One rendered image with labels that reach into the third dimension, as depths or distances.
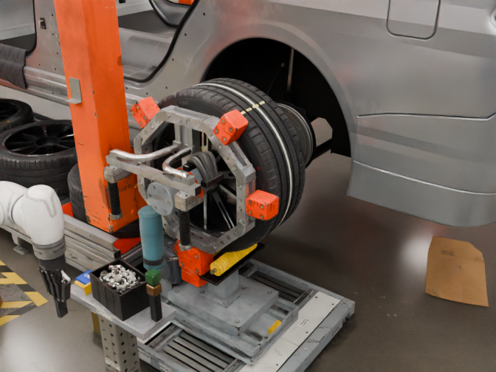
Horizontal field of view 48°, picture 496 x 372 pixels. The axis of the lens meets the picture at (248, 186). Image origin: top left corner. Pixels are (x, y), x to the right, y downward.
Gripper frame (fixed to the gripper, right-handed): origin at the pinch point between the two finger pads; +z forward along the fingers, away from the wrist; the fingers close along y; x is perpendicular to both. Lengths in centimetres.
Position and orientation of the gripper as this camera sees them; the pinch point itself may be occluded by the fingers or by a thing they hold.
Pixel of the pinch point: (60, 305)
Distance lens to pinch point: 187.3
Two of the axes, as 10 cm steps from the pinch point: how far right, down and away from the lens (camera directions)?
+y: 8.4, 2.7, -4.7
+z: -0.1, 8.7, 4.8
